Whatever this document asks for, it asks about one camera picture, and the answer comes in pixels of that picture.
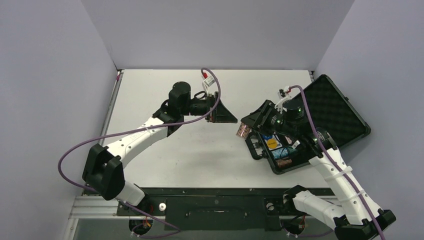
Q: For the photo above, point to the black poker set case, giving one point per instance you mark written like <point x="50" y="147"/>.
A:
<point x="322" y="113"/>

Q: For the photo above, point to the pink chip stack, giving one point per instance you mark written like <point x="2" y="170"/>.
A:
<point x="243" y="131"/>

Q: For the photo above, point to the yellow big blind button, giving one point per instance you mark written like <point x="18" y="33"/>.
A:
<point x="272" y="143"/>

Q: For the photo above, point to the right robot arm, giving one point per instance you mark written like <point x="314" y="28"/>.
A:
<point x="358" y="217"/>

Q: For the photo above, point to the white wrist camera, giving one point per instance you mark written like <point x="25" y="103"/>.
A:
<point x="208" y="81"/>
<point x="284" y="96"/>

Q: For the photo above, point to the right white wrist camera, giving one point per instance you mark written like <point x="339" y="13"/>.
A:
<point x="284" y="96"/>

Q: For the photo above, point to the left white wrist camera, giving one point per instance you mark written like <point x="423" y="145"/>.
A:
<point x="208" y="81"/>

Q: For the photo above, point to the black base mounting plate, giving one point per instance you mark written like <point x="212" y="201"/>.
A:
<point x="219" y="209"/>

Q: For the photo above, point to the red brown chip stack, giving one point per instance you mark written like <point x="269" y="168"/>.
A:
<point x="284" y="163"/>

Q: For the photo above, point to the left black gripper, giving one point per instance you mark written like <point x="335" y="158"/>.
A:
<point x="220" y="114"/>

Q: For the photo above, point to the green chip stack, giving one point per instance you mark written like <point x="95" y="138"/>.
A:
<point x="290" y="151"/>

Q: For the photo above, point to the light blue chip stack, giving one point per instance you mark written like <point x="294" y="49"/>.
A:
<point x="280" y="153"/>

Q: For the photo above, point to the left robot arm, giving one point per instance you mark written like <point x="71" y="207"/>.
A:
<point x="104" y="167"/>

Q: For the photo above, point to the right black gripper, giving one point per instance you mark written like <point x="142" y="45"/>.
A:
<point x="262" y="117"/>

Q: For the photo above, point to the blue playing card deck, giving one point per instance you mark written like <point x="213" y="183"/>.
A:
<point x="275" y="137"/>

